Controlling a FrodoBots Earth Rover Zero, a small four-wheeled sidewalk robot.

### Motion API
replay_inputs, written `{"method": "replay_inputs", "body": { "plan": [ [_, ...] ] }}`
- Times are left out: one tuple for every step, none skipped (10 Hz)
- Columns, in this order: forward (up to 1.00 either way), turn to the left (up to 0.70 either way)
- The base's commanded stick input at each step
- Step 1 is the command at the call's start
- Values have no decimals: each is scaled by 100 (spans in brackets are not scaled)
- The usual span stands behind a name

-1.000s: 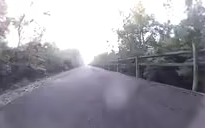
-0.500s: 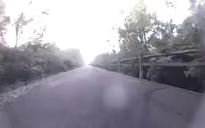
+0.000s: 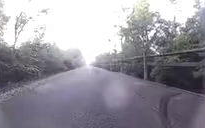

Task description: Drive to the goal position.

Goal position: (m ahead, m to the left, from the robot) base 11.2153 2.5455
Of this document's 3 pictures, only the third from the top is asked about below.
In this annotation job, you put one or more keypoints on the grey asphalt road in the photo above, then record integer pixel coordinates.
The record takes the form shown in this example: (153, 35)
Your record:
(100, 100)

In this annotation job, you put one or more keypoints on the row of trees and bushes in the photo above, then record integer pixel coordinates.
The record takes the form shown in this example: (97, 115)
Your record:
(26, 60)

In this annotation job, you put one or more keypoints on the gravel and leaf verge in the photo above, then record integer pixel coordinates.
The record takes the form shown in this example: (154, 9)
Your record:
(10, 90)

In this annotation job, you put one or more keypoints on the wooden rail fence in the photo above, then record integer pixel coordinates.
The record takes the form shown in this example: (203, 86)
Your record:
(145, 65)

